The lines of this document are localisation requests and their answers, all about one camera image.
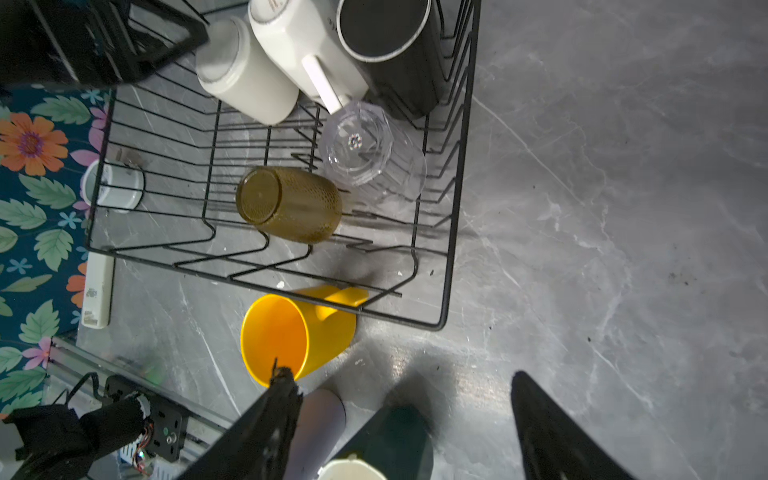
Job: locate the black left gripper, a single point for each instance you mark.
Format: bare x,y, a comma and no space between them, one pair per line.
92,43

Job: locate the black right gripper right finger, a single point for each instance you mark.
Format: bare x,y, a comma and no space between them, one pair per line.
552,445

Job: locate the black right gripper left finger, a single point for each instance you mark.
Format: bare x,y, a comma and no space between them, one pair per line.
257,446

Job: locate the red white mug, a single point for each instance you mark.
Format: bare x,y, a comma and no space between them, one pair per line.
233,67

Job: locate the white faceted mug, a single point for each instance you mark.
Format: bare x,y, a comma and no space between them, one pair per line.
300,37

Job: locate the olive green glass cup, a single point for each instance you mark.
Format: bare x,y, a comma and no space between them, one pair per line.
289,203

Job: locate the clear glass cup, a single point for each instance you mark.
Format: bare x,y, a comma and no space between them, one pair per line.
363,151

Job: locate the black mug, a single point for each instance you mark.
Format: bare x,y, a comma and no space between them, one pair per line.
396,46

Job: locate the lavender cup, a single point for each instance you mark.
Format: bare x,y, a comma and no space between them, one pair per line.
321,423

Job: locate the yellow mug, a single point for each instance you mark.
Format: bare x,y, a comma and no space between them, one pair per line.
279,331

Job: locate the white green mug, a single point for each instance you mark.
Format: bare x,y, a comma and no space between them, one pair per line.
393,444

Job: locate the white alarm clock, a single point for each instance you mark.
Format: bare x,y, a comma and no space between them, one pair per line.
115,187

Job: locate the white remote control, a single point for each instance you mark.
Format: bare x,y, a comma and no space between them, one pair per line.
98,289

